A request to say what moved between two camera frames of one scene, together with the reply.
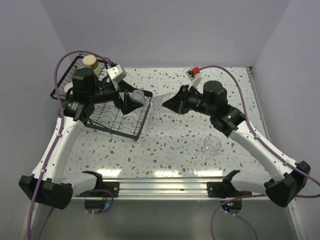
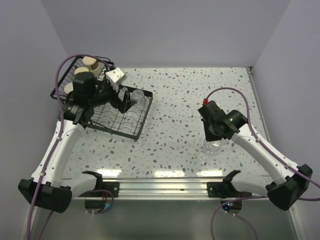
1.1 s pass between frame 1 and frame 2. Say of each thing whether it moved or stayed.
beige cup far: stayed
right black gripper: moved
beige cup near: stayed
